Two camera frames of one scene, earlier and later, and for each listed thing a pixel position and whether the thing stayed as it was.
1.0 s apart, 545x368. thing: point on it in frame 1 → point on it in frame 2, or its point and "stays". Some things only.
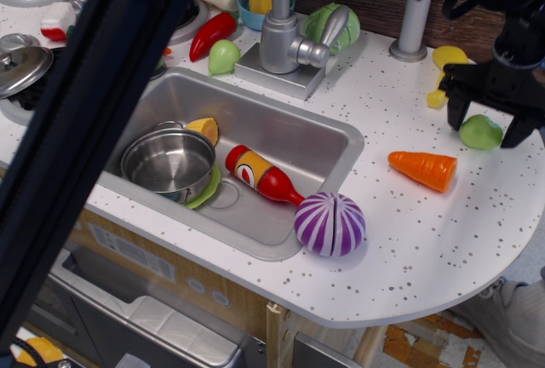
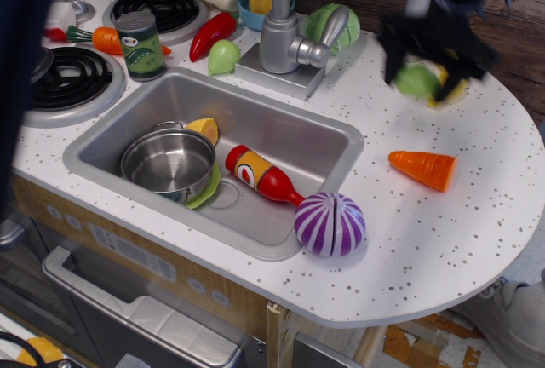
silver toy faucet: x=283 y=61 stays
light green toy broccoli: x=481 y=132 → x=416 y=79
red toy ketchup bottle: x=261 y=175 stays
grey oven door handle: x=149 y=315 stays
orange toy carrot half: x=429 y=170 stays
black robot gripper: x=514 y=77 → x=443 y=27
